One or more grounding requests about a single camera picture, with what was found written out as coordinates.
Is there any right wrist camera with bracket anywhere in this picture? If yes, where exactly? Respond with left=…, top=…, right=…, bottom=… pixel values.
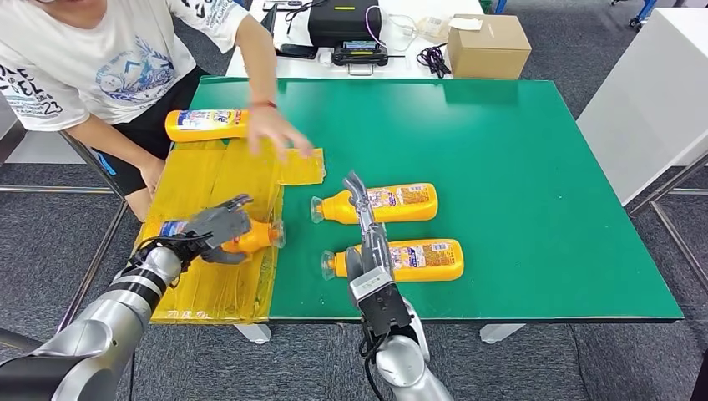
left=349, top=266, right=414, bottom=338

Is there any white table foot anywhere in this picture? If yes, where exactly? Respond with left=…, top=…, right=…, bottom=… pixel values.
left=479, top=323, right=525, bottom=345
left=235, top=323, right=272, bottom=345

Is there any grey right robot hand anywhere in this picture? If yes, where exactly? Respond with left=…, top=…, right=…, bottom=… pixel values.
left=341, top=170, right=395, bottom=289

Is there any yellow taped cardboard mat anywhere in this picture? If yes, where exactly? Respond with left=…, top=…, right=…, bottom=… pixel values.
left=135, top=138, right=327, bottom=325

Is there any person's left hand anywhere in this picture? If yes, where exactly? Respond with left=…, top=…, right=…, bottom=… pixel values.
left=245, top=102, right=315, bottom=163

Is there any thin black cable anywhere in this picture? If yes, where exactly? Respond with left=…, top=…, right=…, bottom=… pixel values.
left=285, top=0, right=333, bottom=24

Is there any coiled black cable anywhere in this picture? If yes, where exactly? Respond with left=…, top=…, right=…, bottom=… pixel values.
left=416, top=43, right=452, bottom=79

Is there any clear plastic bag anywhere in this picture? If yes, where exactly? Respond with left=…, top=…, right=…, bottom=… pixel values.
left=416, top=16, right=450, bottom=41

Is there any metal table frame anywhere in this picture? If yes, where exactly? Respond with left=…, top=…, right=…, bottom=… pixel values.
left=627, top=152, right=708, bottom=294

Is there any white charger cable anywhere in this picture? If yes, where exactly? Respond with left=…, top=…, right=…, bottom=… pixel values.
left=387, top=13, right=418, bottom=38

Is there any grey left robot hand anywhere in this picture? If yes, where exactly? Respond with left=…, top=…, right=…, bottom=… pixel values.
left=200, top=193, right=255, bottom=266

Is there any orange detergent bottle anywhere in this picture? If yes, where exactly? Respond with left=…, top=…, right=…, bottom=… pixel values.
left=164, top=109, right=253, bottom=144
left=157, top=218, right=287, bottom=256
left=321, top=239, right=466, bottom=283
left=309, top=182, right=439, bottom=226

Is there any brown cardboard box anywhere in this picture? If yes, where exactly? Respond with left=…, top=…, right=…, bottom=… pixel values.
left=447, top=14, right=532, bottom=80

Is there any purple cable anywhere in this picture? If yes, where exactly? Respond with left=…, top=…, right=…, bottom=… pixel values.
left=365, top=4, right=387, bottom=48

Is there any person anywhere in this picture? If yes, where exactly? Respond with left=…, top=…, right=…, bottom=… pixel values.
left=0, top=0, right=315, bottom=222

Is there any steel table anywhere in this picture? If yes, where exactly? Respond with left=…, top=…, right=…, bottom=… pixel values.
left=0, top=119, right=131, bottom=355

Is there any black smartphone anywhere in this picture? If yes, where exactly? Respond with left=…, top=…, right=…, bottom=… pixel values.
left=278, top=43, right=319, bottom=60

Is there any blue cart frame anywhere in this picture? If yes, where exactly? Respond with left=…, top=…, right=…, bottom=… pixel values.
left=610, top=0, right=660, bottom=24

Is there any black case with yellow stripe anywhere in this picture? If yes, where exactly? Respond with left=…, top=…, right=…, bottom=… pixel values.
left=307, top=0, right=382, bottom=48

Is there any person's right hand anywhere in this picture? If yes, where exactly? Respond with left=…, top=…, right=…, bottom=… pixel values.
left=138, top=157, right=167, bottom=195

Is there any white desk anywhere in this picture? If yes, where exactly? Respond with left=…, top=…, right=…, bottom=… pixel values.
left=225, top=0, right=485, bottom=80

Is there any black handheld device with screen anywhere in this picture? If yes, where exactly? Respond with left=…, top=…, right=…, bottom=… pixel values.
left=331, top=39, right=389, bottom=77

